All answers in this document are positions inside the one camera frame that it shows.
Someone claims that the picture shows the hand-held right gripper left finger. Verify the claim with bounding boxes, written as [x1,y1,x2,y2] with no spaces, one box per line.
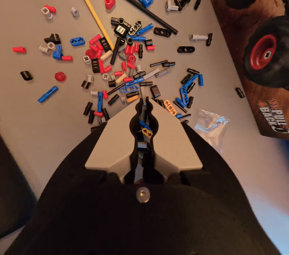
[85,98,144,184]

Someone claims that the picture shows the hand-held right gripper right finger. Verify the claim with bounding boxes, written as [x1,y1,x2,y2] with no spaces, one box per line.
[143,97,203,185]

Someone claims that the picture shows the small building pieces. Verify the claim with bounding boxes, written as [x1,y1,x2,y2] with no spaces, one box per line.
[11,0,205,125]

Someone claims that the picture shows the grey desk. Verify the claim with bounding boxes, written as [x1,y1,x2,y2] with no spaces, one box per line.
[0,0,289,251]

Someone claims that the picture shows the empty clear plastic bag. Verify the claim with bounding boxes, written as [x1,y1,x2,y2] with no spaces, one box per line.
[194,109,231,154]

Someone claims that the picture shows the yellow axle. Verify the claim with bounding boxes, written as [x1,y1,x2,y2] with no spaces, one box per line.
[81,0,115,51]

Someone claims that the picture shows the black toy truck box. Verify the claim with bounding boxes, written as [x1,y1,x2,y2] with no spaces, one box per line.
[199,0,289,140]

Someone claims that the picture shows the long black axle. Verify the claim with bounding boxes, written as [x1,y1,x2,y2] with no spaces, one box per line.
[111,0,179,35]

